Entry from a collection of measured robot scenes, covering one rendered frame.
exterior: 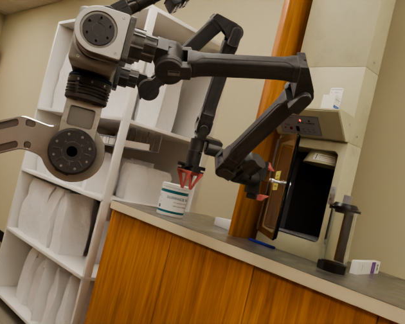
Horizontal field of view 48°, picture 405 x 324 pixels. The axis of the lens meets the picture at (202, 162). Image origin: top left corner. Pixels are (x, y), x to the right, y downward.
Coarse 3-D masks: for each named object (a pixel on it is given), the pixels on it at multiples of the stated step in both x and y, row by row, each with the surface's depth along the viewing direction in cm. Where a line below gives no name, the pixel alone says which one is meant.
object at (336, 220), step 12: (336, 216) 156; (348, 216) 154; (336, 228) 155; (348, 228) 154; (324, 240) 159; (336, 240) 155; (348, 240) 155; (324, 252) 157; (336, 252) 154; (348, 252) 156; (336, 264) 154
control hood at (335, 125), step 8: (304, 112) 176; (312, 112) 173; (320, 112) 170; (328, 112) 168; (336, 112) 165; (344, 112) 167; (320, 120) 173; (328, 120) 170; (336, 120) 167; (344, 120) 167; (352, 120) 172; (280, 128) 190; (320, 128) 175; (328, 128) 172; (336, 128) 169; (344, 128) 168; (304, 136) 184; (312, 136) 180; (320, 136) 177; (328, 136) 174; (336, 136) 172; (344, 136) 170
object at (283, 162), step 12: (288, 144) 173; (276, 156) 189; (288, 156) 168; (276, 168) 183; (288, 168) 164; (288, 180) 162; (276, 192) 173; (264, 204) 189; (276, 204) 168; (264, 216) 184; (276, 216) 164; (264, 228) 178; (276, 228) 162
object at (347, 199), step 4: (344, 196) 159; (348, 196) 158; (344, 200) 159; (348, 200) 158; (336, 204) 157; (340, 204) 156; (344, 204) 156; (348, 204) 155; (352, 208) 155; (356, 208) 156
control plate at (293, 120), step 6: (288, 120) 184; (294, 120) 182; (306, 120) 177; (312, 120) 175; (318, 120) 173; (282, 126) 188; (288, 126) 186; (294, 126) 184; (300, 126) 181; (306, 126) 179; (312, 126) 177; (318, 126) 175; (294, 132) 186; (300, 132) 183; (306, 132) 181; (312, 132) 179; (318, 132) 177
